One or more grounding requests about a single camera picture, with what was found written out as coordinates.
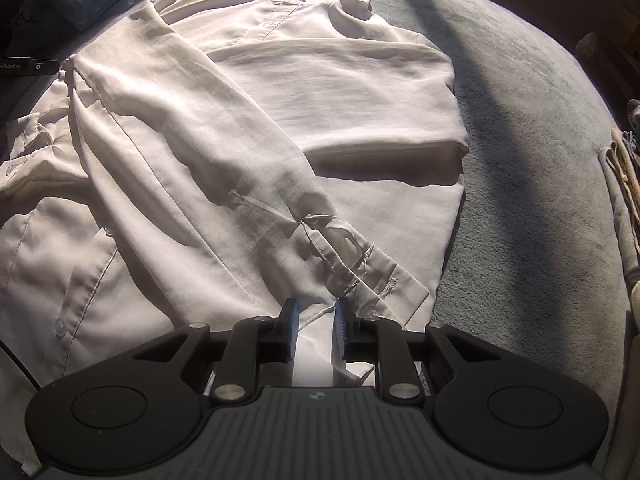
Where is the white button shirt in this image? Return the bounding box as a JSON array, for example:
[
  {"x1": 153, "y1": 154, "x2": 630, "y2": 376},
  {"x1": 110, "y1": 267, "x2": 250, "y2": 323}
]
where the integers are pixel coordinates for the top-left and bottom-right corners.
[{"x1": 1, "y1": 0, "x2": 468, "y2": 474}]

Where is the grey bed blanket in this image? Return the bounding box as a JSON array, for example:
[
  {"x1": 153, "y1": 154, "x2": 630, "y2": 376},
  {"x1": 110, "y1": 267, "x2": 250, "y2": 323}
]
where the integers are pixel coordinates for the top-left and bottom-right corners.
[{"x1": 0, "y1": 0, "x2": 637, "y2": 430}]

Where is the light blue folded garment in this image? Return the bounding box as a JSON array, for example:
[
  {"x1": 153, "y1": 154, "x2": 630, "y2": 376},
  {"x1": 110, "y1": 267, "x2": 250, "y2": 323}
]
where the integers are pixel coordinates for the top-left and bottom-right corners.
[{"x1": 15, "y1": 0, "x2": 134, "y2": 42}]

